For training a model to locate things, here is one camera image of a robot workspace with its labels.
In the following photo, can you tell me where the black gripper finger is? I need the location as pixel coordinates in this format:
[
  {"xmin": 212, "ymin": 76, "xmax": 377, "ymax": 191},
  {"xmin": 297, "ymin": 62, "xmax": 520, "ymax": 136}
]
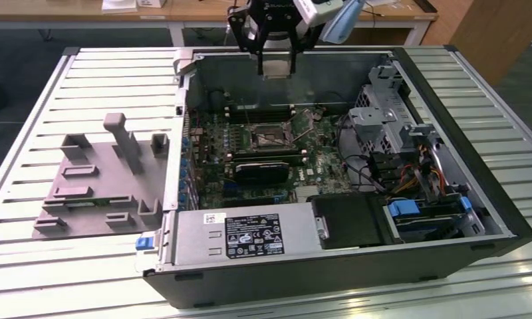
[
  {"xmin": 225, "ymin": 6, "xmax": 270, "ymax": 76},
  {"xmin": 286, "ymin": 23, "xmax": 322, "ymax": 76}
]

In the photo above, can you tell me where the silver topped CPU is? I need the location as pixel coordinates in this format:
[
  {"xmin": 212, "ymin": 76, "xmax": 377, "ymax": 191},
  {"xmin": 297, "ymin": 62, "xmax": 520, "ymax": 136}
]
[{"xmin": 261, "ymin": 60, "xmax": 292, "ymax": 80}]

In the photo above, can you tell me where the CPU socket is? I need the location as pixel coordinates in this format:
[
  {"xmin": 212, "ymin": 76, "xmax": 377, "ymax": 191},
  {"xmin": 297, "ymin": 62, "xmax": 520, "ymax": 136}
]
[{"xmin": 246, "ymin": 124, "xmax": 289, "ymax": 149}]

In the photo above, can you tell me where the pale blue fabric piece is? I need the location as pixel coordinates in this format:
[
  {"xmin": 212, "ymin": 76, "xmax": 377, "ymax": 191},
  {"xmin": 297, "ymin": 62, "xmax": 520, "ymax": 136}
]
[{"xmin": 321, "ymin": 0, "xmax": 366, "ymax": 44}]

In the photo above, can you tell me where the grey metal drive cage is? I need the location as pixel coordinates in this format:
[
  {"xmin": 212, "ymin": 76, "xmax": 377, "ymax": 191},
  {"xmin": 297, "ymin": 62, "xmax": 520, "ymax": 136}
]
[{"xmin": 348, "ymin": 64, "xmax": 431, "ymax": 157}]

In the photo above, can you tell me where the black graphics card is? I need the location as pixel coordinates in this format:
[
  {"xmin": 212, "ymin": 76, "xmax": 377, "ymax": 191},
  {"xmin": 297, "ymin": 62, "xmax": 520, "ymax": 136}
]
[{"xmin": 233, "ymin": 161, "xmax": 292, "ymax": 185}]

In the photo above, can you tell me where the green motherboard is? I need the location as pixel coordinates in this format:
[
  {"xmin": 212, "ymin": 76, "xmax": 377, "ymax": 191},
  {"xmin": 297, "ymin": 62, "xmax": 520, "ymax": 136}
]
[{"xmin": 188, "ymin": 99, "xmax": 353, "ymax": 210}]

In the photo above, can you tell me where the small silver heatsink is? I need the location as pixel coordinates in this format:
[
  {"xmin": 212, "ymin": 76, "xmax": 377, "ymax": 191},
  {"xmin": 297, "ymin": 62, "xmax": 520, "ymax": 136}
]
[{"xmin": 294, "ymin": 185, "xmax": 322, "ymax": 202}]

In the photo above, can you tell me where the wooden desk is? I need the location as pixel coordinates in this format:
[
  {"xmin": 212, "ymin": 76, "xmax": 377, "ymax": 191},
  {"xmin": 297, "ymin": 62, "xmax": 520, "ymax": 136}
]
[{"xmin": 0, "ymin": 0, "xmax": 440, "ymax": 47}]

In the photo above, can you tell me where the grey plastic parts rack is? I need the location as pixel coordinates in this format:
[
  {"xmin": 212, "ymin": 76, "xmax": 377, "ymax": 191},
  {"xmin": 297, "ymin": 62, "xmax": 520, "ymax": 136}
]
[{"xmin": 30, "ymin": 112, "xmax": 172, "ymax": 240}]

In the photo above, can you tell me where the wooden cabinet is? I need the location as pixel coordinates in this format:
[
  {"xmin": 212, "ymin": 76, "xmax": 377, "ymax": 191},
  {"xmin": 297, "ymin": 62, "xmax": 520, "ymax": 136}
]
[{"xmin": 447, "ymin": 0, "xmax": 532, "ymax": 87}]

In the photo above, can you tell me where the blue disk carrier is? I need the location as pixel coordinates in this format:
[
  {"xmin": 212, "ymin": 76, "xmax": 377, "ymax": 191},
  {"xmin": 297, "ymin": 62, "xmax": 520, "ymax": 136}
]
[{"xmin": 388, "ymin": 197, "xmax": 423, "ymax": 219}]

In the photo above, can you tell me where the black plastic shroud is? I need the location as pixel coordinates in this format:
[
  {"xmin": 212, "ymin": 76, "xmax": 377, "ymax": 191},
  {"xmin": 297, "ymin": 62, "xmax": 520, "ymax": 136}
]
[{"xmin": 308, "ymin": 194, "xmax": 399, "ymax": 250}]

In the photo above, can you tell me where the grey power supply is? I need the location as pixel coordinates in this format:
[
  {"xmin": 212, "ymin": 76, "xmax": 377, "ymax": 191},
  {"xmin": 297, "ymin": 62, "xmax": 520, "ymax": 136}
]
[{"xmin": 157, "ymin": 201, "xmax": 326, "ymax": 266}]

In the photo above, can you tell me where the green RAM stick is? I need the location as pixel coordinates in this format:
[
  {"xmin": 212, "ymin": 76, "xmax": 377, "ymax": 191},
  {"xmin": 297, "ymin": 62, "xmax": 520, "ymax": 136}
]
[{"xmin": 65, "ymin": 195, "xmax": 132, "ymax": 209}]

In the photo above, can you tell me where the blue case latch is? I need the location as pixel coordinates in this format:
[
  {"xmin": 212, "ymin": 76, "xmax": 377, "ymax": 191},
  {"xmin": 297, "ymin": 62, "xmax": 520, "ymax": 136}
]
[{"xmin": 133, "ymin": 234, "xmax": 156, "ymax": 253}]

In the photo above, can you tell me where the black open PC case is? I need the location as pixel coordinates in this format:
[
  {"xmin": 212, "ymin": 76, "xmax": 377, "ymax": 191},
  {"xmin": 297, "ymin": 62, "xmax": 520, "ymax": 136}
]
[{"xmin": 134, "ymin": 45, "xmax": 532, "ymax": 310}]

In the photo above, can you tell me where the white camera box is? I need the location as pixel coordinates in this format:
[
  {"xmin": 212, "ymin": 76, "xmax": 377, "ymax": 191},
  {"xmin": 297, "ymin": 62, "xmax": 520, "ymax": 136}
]
[{"xmin": 292, "ymin": 0, "xmax": 337, "ymax": 26}]

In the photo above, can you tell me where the black wire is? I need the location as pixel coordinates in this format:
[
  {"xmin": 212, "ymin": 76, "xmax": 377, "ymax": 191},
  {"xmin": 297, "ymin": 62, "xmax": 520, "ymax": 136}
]
[{"xmin": 336, "ymin": 114, "xmax": 389, "ymax": 195}]

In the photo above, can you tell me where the orange yellow wire bundle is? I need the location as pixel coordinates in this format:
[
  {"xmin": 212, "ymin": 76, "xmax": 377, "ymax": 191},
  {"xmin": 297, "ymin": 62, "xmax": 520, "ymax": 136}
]
[{"xmin": 392, "ymin": 156, "xmax": 448, "ymax": 200}]

